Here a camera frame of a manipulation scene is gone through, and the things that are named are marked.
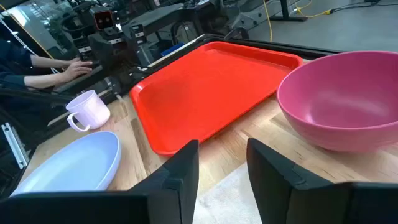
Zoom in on beige cloth napkin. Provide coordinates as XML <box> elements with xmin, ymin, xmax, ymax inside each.
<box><xmin>192</xmin><ymin>161</ymin><xmax>264</xmax><ymax>224</ymax></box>

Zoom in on black table leg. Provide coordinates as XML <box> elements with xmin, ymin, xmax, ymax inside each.
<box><xmin>269</xmin><ymin>0</ymin><xmax>308</xmax><ymax>22</ymax></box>

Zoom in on black arched frame bracket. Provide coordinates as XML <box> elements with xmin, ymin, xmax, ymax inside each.
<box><xmin>223</xmin><ymin>27</ymin><xmax>249</xmax><ymax>40</ymax></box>

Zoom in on person's hand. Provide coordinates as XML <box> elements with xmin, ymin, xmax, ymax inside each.
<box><xmin>63</xmin><ymin>57</ymin><xmax>82</xmax><ymax>67</ymax></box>
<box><xmin>60</xmin><ymin>60</ymin><xmax>93</xmax><ymax>82</ymax></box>

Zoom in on light pink plastic mug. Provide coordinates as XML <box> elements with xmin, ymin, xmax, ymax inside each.
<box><xmin>65</xmin><ymin>90</ymin><xmax>111</xmax><ymax>133</ymax></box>

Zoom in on red plastic tray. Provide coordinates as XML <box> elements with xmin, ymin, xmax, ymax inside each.
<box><xmin>129</xmin><ymin>41</ymin><xmax>304</xmax><ymax>156</ymax></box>

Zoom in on lilac plastic plate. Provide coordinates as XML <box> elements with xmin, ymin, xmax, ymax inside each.
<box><xmin>10</xmin><ymin>131</ymin><xmax>122</xmax><ymax>197</ymax></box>

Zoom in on pink plastic bowl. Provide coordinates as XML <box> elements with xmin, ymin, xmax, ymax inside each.
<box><xmin>276</xmin><ymin>50</ymin><xmax>398</xmax><ymax>153</ymax></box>

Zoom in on silver metal bracket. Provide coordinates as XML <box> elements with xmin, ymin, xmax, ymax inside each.
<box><xmin>1</xmin><ymin>123</ymin><xmax>30</xmax><ymax>170</ymax></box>

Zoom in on yellow cable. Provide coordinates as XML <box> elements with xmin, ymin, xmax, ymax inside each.
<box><xmin>262</xmin><ymin>0</ymin><xmax>332</xmax><ymax>43</ymax></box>

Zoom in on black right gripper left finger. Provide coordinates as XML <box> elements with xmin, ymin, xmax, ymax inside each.
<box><xmin>0</xmin><ymin>139</ymin><xmax>200</xmax><ymax>224</ymax></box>

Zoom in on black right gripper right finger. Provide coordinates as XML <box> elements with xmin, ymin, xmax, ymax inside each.
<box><xmin>246</xmin><ymin>138</ymin><xmax>398</xmax><ymax>224</ymax></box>

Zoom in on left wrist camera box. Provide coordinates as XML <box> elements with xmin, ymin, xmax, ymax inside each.
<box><xmin>89</xmin><ymin>7</ymin><xmax>115</xmax><ymax>32</ymax></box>

